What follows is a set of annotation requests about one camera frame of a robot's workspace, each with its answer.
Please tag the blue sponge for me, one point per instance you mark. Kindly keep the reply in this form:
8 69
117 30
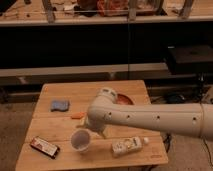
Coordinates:
59 106

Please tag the white ceramic cup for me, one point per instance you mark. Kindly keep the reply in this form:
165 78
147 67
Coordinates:
80 141

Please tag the black box on right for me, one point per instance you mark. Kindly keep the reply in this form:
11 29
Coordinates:
190 59

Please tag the dark chocolate bar packet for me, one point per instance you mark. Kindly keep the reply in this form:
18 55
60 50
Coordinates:
45 147

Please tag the wooden table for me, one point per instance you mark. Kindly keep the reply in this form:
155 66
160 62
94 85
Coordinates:
57 127

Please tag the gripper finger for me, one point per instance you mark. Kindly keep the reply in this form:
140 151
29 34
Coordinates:
102 135

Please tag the orange toy carrot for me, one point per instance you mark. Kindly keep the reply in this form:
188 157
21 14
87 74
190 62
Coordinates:
79 115

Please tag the long wooden shelf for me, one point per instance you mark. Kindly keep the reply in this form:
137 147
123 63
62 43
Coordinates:
70 12

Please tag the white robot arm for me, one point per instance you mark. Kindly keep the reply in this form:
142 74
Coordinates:
193 119

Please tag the white plastic bottle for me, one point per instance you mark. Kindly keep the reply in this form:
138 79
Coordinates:
128 145

